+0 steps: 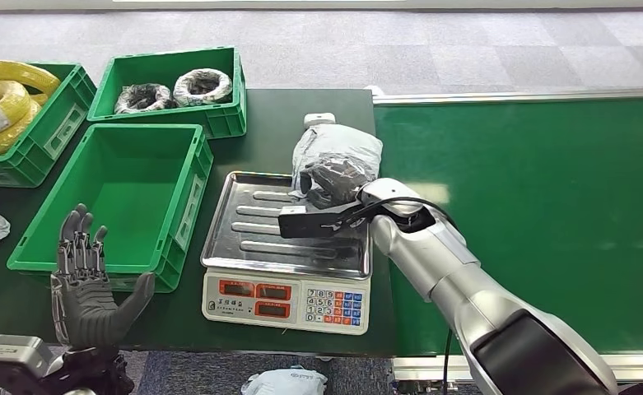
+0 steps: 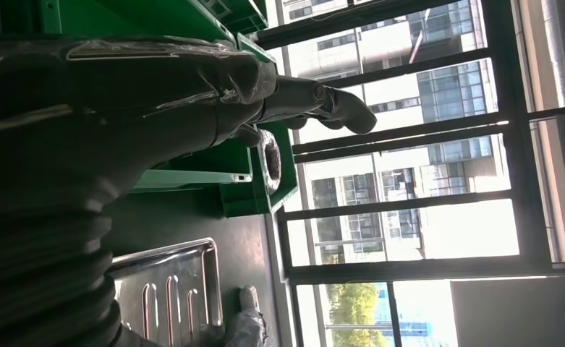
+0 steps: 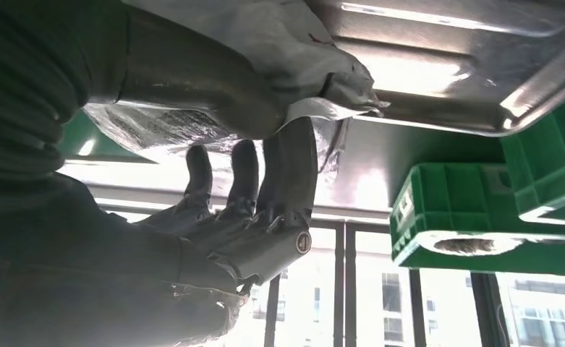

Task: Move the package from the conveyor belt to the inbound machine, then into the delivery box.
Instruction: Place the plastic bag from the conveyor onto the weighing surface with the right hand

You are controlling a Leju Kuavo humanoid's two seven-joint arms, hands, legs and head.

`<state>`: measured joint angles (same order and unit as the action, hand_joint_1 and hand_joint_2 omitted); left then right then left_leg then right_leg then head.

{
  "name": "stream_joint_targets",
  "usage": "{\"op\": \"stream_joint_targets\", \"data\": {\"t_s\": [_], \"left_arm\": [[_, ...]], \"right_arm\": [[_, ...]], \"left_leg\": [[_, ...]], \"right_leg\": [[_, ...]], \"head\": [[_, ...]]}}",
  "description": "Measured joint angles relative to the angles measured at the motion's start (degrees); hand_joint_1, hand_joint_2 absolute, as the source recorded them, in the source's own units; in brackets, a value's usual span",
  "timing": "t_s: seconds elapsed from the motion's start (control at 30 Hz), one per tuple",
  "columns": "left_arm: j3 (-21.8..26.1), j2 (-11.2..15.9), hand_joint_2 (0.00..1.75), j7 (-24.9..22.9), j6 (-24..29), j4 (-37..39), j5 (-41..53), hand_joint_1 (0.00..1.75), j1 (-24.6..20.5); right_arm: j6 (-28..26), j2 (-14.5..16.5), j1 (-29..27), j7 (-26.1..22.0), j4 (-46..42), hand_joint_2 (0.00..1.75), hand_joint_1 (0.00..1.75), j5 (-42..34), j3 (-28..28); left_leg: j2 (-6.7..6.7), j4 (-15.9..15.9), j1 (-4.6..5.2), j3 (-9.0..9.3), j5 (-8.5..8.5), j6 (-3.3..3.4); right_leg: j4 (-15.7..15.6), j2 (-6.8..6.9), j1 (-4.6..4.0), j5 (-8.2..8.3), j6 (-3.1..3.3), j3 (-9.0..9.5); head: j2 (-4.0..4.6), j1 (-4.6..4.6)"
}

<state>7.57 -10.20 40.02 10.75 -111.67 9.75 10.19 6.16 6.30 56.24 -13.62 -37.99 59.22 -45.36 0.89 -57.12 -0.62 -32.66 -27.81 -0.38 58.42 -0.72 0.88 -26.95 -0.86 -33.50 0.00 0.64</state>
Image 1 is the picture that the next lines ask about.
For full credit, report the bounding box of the white electronic scale body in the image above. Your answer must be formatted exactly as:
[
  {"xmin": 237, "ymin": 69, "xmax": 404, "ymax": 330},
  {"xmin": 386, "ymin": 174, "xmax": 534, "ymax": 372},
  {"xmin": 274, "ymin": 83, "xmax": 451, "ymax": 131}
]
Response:
[{"xmin": 201, "ymin": 266, "xmax": 373, "ymax": 337}]

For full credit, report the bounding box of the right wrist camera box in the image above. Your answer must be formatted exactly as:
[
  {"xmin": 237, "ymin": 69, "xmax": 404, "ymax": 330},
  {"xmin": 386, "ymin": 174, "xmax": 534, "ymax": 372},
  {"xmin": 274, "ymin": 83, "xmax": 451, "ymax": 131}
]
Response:
[{"xmin": 277, "ymin": 203, "xmax": 367, "ymax": 239}]

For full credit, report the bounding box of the empty green plastic crate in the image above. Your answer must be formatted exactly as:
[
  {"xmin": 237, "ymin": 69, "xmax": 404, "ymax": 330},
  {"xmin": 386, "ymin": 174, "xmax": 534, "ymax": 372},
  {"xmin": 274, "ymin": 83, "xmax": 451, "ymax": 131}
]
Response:
[{"xmin": 7, "ymin": 123, "xmax": 215, "ymax": 295}]

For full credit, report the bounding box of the white mailer package with logo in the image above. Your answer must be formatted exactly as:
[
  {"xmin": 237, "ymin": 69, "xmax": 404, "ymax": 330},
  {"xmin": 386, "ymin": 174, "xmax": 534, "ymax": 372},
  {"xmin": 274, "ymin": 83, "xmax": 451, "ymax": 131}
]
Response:
[{"xmin": 240, "ymin": 365, "xmax": 328, "ymax": 395}]

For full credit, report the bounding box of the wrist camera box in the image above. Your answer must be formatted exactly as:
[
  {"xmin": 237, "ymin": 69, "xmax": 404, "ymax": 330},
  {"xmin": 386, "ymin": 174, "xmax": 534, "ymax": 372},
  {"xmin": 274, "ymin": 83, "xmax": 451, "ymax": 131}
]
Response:
[
  {"xmin": 277, "ymin": 203, "xmax": 367, "ymax": 239},
  {"xmin": 0, "ymin": 334, "xmax": 56, "ymax": 379}
]

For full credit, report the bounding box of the green crate holding black coils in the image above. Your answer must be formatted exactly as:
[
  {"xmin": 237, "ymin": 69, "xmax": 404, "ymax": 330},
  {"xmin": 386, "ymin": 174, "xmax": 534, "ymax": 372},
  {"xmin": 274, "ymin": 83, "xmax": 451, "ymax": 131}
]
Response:
[{"xmin": 86, "ymin": 45, "xmax": 248, "ymax": 141}]

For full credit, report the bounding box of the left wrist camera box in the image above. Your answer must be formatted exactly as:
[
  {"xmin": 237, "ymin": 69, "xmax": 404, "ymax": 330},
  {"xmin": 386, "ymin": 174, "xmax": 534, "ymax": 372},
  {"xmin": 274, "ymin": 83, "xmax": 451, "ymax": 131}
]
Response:
[{"xmin": 0, "ymin": 334, "xmax": 56, "ymax": 379}]

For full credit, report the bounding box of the wrapped black wire coil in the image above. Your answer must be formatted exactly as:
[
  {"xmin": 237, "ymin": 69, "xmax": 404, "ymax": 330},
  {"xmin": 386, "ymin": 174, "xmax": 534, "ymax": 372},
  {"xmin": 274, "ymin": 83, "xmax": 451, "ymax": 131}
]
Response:
[
  {"xmin": 172, "ymin": 67, "xmax": 235, "ymax": 109},
  {"xmin": 114, "ymin": 82, "xmax": 176, "ymax": 116}
]

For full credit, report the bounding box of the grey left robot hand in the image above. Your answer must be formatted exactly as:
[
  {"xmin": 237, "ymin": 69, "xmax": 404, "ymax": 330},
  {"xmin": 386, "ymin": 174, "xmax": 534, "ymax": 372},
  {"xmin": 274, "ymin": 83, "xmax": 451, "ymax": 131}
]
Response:
[{"xmin": 50, "ymin": 203, "xmax": 157, "ymax": 351}]

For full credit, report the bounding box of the steel weighing tray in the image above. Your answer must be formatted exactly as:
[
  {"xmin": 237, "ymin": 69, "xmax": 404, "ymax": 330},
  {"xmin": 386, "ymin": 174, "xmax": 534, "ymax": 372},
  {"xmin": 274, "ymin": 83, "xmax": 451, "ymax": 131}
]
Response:
[{"xmin": 200, "ymin": 170, "xmax": 374, "ymax": 281}]

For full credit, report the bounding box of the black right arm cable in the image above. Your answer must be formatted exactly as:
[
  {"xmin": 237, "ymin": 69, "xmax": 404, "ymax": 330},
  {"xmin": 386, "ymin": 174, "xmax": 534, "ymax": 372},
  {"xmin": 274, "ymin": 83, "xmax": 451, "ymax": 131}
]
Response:
[{"xmin": 345, "ymin": 196, "xmax": 459, "ymax": 395}]

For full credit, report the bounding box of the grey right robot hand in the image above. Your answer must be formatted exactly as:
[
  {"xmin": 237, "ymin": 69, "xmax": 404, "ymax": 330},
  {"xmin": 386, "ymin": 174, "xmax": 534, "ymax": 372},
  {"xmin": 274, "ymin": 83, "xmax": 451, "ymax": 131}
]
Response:
[{"xmin": 300, "ymin": 156, "xmax": 375, "ymax": 211}]

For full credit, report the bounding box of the small white plastic device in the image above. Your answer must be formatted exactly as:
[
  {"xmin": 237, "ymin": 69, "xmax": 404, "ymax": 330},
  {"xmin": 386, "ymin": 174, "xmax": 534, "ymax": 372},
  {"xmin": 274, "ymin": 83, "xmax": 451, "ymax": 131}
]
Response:
[{"xmin": 303, "ymin": 112, "xmax": 338, "ymax": 131}]

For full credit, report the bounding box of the green crate holding yellow coils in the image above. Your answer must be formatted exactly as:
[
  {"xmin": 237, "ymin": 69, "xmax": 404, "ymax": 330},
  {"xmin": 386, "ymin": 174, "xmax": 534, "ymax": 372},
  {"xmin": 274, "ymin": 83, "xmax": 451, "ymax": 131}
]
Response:
[{"xmin": 0, "ymin": 62, "xmax": 98, "ymax": 190}]

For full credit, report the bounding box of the green conveyor belt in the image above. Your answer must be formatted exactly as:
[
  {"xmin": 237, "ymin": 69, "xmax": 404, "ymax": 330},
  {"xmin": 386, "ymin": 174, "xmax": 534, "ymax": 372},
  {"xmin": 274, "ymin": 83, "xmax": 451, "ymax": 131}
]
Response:
[{"xmin": 364, "ymin": 85, "xmax": 643, "ymax": 383}]

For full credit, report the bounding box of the grey plastic mailer package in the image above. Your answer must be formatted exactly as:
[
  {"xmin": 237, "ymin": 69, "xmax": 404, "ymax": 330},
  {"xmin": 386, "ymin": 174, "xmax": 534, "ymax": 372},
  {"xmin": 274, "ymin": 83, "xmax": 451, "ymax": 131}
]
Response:
[{"xmin": 290, "ymin": 123, "xmax": 384, "ymax": 211}]

